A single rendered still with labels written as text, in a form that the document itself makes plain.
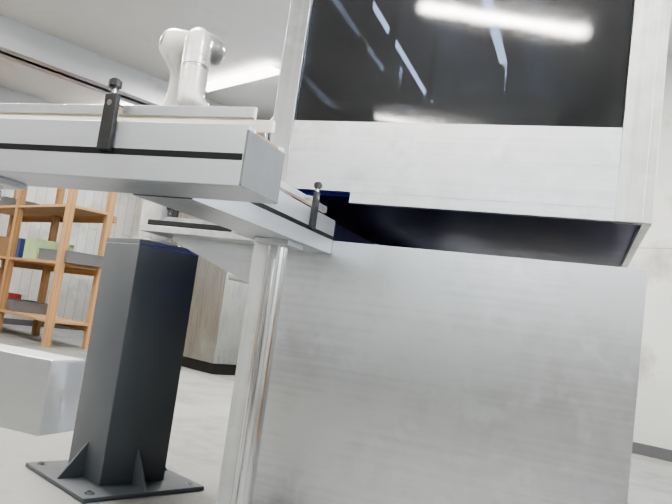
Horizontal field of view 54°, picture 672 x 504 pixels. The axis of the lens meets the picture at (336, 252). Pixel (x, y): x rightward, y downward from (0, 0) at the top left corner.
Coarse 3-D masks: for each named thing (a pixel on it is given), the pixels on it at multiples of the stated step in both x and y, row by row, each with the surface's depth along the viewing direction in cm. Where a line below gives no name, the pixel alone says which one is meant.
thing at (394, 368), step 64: (320, 256) 178; (384, 256) 172; (448, 256) 166; (320, 320) 176; (384, 320) 170; (448, 320) 164; (512, 320) 159; (576, 320) 154; (640, 320) 150; (320, 384) 173; (384, 384) 167; (448, 384) 162; (512, 384) 157; (576, 384) 152; (320, 448) 171; (384, 448) 165; (448, 448) 160; (512, 448) 155; (576, 448) 150
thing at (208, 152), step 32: (0, 128) 112; (32, 128) 110; (64, 128) 108; (96, 128) 105; (128, 128) 103; (160, 128) 101; (192, 128) 99; (224, 128) 97; (256, 128) 106; (0, 160) 111; (32, 160) 109; (64, 160) 107; (96, 160) 104; (128, 160) 102; (160, 160) 100; (192, 160) 98; (224, 160) 96; (256, 160) 98; (128, 192) 116; (160, 192) 111; (192, 192) 106; (224, 192) 102; (256, 192) 99
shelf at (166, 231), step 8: (144, 224) 201; (152, 232) 203; (160, 232) 200; (168, 232) 198; (176, 232) 197; (184, 232) 196; (192, 232) 195; (200, 232) 194; (208, 232) 193; (216, 232) 192; (224, 232) 191; (216, 240) 201; (224, 240) 198; (232, 240) 194; (240, 240) 191; (248, 240) 188
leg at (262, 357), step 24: (264, 240) 158; (288, 240) 156; (264, 288) 158; (264, 312) 157; (264, 336) 157; (264, 360) 156; (264, 384) 156; (264, 408) 156; (240, 456) 154; (240, 480) 153
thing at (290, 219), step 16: (288, 192) 156; (176, 208) 128; (192, 208) 125; (208, 208) 122; (224, 208) 124; (240, 208) 130; (256, 208) 136; (272, 208) 142; (288, 208) 150; (304, 208) 158; (320, 208) 174; (224, 224) 143; (240, 224) 139; (256, 224) 136; (272, 224) 143; (288, 224) 151; (304, 224) 159; (320, 224) 168; (304, 240) 160; (320, 240) 169
